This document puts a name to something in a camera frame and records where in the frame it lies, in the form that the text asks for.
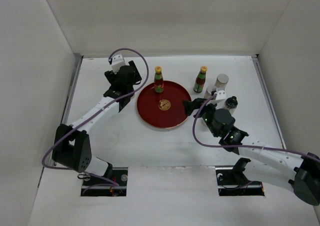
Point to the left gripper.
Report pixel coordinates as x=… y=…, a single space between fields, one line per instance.
x=112 y=77

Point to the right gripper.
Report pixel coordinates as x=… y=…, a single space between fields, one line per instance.
x=191 y=105

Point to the sauce bottle yellow cap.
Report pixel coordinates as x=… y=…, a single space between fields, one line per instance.
x=200 y=80
x=158 y=80

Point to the silver lid bead jar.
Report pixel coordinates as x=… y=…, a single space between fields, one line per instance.
x=221 y=81

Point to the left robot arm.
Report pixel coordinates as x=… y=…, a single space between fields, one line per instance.
x=74 y=149

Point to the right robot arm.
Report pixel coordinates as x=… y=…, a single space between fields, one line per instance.
x=294 y=171

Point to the red round tray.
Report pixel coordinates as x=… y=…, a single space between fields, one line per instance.
x=163 y=110

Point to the black pump jar brown powder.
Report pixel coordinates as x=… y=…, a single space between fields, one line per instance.
x=230 y=104

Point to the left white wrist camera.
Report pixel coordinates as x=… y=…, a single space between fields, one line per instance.
x=117 y=61

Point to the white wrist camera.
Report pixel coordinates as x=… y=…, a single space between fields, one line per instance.
x=219 y=95
x=117 y=61

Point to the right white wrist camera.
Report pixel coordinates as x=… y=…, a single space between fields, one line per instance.
x=219 y=95

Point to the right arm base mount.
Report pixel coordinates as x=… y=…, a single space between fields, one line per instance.
x=231 y=181

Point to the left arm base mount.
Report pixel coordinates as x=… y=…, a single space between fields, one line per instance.
x=97 y=187

